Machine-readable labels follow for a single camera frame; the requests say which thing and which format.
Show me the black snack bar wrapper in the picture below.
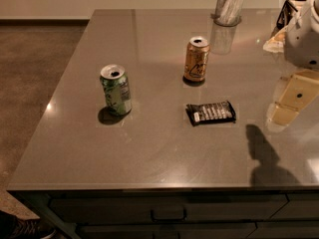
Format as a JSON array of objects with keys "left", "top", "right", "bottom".
[{"left": 185, "top": 101, "right": 236, "bottom": 126}]

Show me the dark cabinet drawer with handle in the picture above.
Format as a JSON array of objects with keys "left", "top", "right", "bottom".
[{"left": 50, "top": 194, "right": 287, "bottom": 225}]

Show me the right cabinet drawer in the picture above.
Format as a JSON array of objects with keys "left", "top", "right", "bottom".
[{"left": 272, "top": 193, "right": 319, "bottom": 220}]

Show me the white paper napkin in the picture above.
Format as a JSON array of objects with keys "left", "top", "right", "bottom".
[{"left": 263, "top": 28, "right": 286, "bottom": 53}]

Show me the orange soda can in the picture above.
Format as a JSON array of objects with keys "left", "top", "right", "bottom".
[{"left": 183, "top": 36, "right": 210, "bottom": 83}]

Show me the lower cabinet drawer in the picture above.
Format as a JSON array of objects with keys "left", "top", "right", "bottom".
[{"left": 77, "top": 223, "right": 256, "bottom": 239}]

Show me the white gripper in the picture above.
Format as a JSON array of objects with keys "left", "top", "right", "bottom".
[{"left": 284, "top": 0, "right": 319, "bottom": 69}]

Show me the green soda can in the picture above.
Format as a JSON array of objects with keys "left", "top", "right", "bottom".
[{"left": 100, "top": 64, "right": 132, "bottom": 117}]

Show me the clear cup with utensils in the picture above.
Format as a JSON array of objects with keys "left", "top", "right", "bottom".
[{"left": 214, "top": 0, "right": 244, "bottom": 27}]

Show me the dark sneaker shoe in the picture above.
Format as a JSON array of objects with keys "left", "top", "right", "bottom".
[{"left": 0, "top": 211, "right": 56, "bottom": 239}]

